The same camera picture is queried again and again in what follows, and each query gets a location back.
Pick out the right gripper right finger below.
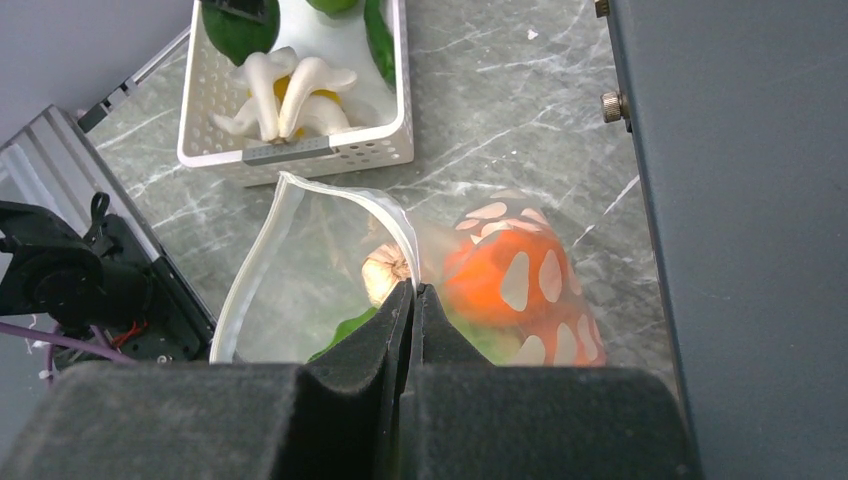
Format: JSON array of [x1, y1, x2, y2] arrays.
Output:
[[399, 285, 702, 479]]

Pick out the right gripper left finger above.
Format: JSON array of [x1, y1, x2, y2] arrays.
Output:
[[1, 282, 414, 479]]

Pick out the green lettuce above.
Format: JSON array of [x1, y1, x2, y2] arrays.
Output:
[[309, 307, 522, 365]]

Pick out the peach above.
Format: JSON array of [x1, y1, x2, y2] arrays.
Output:
[[510, 314, 607, 367]]

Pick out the garlic bulb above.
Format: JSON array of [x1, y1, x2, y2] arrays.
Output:
[[361, 243, 411, 307]]

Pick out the polka dot zip bag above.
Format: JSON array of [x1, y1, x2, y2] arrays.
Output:
[[210, 172, 607, 367]]

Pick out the white mushrooms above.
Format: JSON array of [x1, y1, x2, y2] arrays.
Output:
[[210, 47, 358, 143]]

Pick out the green lime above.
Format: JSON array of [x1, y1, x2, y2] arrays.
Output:
[[201, 0, 280, 67]]

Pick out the orange tangerine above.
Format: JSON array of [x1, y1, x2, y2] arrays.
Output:
[[441, 226, 582, 329]]

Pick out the yellow lemon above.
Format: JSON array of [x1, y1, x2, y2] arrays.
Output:
[[277, 76, 350, 141]]

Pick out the white plastic basket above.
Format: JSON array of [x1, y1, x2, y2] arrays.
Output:
[[176, 1, 414, 186]]

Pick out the green chili pepper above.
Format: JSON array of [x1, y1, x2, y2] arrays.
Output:
[[363, 0, 396, 92]]

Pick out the light green bumpy fruit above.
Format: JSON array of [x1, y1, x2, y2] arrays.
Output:
[[307, 0, 358, 16]]

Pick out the dark rack server box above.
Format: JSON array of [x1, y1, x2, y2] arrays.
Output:
[[595, 0, 847, 479]]

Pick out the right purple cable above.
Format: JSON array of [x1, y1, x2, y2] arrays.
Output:
[[0, 321, 137, 382]]

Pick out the aluminium side rail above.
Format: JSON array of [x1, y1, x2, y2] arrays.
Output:
[[1, 28, 190, 260]]

